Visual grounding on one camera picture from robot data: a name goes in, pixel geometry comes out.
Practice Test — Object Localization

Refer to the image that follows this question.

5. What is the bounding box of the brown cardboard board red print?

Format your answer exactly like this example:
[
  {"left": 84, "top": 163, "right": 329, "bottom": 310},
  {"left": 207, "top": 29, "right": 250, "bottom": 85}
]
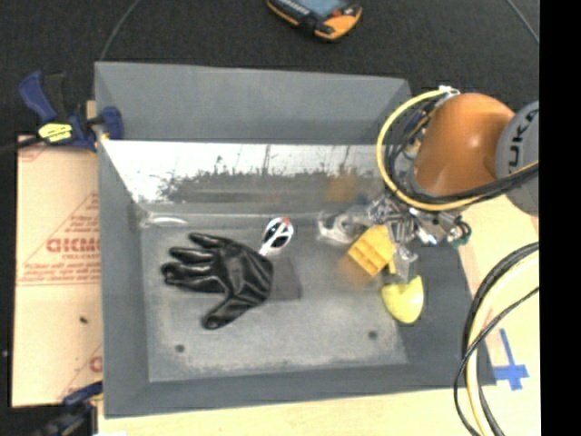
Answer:
[{"left": 10, "top": 134, "right": 104, "bottom": 409}]

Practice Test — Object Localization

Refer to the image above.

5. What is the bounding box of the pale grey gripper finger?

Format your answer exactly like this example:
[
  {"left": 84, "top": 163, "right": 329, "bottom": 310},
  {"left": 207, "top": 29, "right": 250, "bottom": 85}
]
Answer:
[{"left": 390, "top": 223, "right": 419, "bottom": 284}]

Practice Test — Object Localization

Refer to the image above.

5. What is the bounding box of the grey metal bin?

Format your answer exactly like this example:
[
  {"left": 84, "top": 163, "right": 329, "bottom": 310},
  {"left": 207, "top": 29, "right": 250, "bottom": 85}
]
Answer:
[{"left": 94, "top": 61, "right": 495, "bottom": 417}]

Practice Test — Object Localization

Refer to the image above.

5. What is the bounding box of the black rubber glove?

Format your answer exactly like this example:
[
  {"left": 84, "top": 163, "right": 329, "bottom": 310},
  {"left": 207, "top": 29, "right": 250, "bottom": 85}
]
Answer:
[{"left": 160, "top": 232, "right": 303, "bottom": 332}]

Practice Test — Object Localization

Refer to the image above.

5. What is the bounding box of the yellow toy lemon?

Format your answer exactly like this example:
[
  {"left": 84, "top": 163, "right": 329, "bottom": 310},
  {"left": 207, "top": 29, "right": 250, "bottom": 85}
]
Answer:
[{"left": 380, "top": 273, "right": 426, "bottom": 326}]

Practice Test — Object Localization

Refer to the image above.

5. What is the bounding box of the white black red oval toy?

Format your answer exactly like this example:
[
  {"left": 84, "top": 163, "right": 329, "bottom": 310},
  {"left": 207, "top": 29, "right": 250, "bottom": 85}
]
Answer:
[{"left": 259, "top": 216, "right": 295, "bottom": 258}]

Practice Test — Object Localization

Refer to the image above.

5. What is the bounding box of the shiny silver metal object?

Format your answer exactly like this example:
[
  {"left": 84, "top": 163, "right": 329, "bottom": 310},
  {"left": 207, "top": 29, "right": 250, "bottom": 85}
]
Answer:
[{"left": 316, "top": 210, "right": 366, "bottom": 245}]

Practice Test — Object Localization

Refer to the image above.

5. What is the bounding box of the yellow ribbed block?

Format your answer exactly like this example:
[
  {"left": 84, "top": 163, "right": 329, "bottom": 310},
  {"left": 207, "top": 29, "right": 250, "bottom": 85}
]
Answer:
[{"left": 346, "top": 224, "right": 397, "bottom": 277}]

